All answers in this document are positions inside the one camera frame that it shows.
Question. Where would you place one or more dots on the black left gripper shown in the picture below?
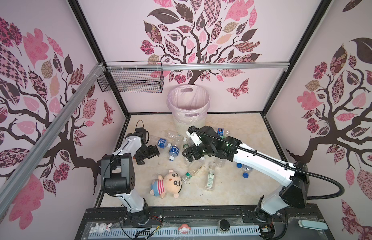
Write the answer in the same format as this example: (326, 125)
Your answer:
(153, 151)

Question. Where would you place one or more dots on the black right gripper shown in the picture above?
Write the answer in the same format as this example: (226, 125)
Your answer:
(192, 149)

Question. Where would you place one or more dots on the blue label clear bottle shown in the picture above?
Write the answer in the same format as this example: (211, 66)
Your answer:
(160, 142)

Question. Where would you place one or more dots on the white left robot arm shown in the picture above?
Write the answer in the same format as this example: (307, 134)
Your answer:
(118, 176)

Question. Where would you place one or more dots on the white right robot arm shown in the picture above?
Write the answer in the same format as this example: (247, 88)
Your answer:
(293, 179)

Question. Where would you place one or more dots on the white ribbed trash bin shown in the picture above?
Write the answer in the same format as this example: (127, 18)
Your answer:
(189, 126)

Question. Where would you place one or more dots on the small blue label bottle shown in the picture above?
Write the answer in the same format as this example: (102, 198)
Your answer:
(223, 132)

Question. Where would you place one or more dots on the tall clear bottle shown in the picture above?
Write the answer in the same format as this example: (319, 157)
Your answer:
(196, 165)

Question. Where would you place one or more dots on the blue cap small bottle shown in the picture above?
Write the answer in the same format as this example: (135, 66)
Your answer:
(173, 153)

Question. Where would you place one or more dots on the crushed clear plastic bottle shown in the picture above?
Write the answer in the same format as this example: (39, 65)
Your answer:
(173, 136)

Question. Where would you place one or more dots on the clear bottle green cap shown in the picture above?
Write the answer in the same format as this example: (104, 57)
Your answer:
(186, 177)

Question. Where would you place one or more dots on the cartoon boy plush doll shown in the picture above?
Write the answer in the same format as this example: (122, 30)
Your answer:
(171, 184)

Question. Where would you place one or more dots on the clear bottle green label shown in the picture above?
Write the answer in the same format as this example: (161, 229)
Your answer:
(210, 177)

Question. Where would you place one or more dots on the white vent strip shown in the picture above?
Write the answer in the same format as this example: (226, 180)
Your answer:
(174, 232)

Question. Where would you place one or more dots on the black round knob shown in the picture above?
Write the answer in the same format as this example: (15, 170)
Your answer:
(223, 225)

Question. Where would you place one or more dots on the red white small figurine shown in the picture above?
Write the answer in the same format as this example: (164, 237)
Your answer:
(184, 229)

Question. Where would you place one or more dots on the white bunny figurine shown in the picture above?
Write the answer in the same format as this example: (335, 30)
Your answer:
(101, 228)

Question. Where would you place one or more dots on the black wire basket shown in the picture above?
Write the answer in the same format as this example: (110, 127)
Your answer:
(132, 77)

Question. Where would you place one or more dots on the aluminium rail back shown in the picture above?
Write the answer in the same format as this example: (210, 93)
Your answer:
(219, 66)

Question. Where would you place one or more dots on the aluminium rail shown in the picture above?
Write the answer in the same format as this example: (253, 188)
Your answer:
(17, 180)
(219, 66)

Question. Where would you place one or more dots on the white handle device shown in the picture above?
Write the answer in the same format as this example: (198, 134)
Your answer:
(313, 225)

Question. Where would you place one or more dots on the aluminium rail left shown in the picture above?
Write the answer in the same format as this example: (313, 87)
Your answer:
(17, 180)

